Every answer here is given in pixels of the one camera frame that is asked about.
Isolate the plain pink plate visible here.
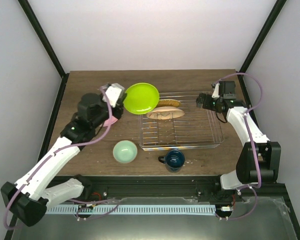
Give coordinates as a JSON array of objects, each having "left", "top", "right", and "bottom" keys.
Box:
[{"left": 103, "top": 116, "right": 118, "bottom": 127}]

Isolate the lime green plate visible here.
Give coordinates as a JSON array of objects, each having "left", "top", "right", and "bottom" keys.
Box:
[{"left": 123, "top": 82, "right": 160, "bottom": 115}]

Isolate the chrome wire dish rack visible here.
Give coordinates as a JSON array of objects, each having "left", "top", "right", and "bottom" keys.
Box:
[{"left": 138, "top": 91, "right": 224, "bottom": 151}]

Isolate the pink plate with bird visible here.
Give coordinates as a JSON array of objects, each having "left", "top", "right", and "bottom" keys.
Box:
[{"left": 146, "top": 106, "right": 185, "bottom": 120}]

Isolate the woven bamboo-pattern plate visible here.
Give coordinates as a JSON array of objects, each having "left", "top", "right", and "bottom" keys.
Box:
[{"left": 156, "top": 99, "right": 181, "bottom": 108}]

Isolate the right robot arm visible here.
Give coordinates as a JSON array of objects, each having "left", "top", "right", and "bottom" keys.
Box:
[{"left": 196, "top": 93, "right": 281, "bottom": 202}]

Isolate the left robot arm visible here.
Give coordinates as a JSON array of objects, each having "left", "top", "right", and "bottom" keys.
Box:
[{"left": 0, "top": 91, "right": 127, "bottom": 227}]

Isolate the mint green bowl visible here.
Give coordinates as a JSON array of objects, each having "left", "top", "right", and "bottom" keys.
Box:
[{"left": 112, "top": 140, "right": 138, "bottom": 164}]

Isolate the dark blue mug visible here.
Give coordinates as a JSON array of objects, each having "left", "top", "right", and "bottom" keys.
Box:
[{"left": 158, "top": 149, "right": 186, "bottom": 173}]

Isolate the light blue slotted strip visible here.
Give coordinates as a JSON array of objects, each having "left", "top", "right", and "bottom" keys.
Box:
[{"left": 46, "top": 204, "right": 216, "bottom": 216}]

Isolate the metal front panel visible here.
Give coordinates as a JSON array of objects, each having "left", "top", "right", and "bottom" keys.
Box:
[{"left": 11, "top": 197, "right": 300, "bottom": 240}]

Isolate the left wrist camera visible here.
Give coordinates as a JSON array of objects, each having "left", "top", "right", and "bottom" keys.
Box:
[{"left": 101, "top": 83, "right": 126, "bottom": 108}]

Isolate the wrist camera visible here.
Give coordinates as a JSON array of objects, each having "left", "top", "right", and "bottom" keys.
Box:
[
  {"left": 101, "top": 83, "right": 126, "bottom": 108},
  {"left": 212, "top": 81, "right": 237, "bottom": 100}
]

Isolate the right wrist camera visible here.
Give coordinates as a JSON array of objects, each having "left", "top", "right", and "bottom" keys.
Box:
[{"left": 212, "top": 81, "right": 237, "bottom": 100}]

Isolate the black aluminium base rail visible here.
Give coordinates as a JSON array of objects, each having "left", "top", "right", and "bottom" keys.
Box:
[{"left": 47, "top": 175, "right": 286, "bottom": 203}]

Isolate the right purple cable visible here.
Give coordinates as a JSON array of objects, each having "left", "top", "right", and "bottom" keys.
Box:
[{"left": 210, "top": 72, "right": 264, "bottom": 222}]

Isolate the purple cable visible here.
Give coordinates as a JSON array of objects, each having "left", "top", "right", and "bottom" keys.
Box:
[
  {"left": 210, "top": 72, "right": 264, "bottom": 222},
  {"left": 3, "top": 86, "right": 121, "bottom": 230}
]

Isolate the right black frame post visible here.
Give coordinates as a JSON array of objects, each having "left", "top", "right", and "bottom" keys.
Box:
[{"left": 239, "top": 0, "right": 287, "bottom": 73}]

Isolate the black frame post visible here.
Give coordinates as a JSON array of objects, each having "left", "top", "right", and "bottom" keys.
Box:
[
  {"left": 18, "top": 0, "right": 67, "bottom": 79},
  {"left": 239, "top": 0, "right": 287, "bottom": 73}
]

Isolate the left black frame post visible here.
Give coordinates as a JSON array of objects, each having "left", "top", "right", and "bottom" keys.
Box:
[{"left": 18, "top": 0, "right": 67, "bottom": 79}]

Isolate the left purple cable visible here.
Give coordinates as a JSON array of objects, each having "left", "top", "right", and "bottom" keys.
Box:
[{"left": 3, "top": 86, "right": 121, "bottom": 230}]

